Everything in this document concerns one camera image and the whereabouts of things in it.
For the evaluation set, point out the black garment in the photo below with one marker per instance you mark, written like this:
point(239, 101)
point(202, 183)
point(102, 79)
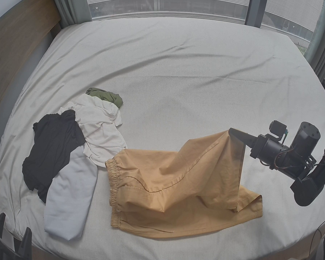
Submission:
point(51, 145)

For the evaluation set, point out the white garment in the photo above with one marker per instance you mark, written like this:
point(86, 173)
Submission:
point(100, 129)

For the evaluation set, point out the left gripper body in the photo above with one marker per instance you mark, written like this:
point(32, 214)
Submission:
point(0, 252)

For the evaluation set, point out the pale grey garment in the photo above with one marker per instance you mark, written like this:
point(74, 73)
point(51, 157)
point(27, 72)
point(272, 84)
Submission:
point(67, 199)

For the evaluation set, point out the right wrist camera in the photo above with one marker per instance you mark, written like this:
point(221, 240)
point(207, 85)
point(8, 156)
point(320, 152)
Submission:
point(277, 126)

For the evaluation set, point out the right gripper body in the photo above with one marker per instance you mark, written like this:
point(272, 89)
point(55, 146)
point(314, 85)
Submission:
point(270, 152)

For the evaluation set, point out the tan shorts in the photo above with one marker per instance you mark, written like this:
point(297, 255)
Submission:
point(178, 188)

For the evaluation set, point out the bed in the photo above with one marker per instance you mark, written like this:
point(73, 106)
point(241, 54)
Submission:
point(178, 77)

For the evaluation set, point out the green garment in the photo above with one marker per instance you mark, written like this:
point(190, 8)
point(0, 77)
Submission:
point(105, 95)

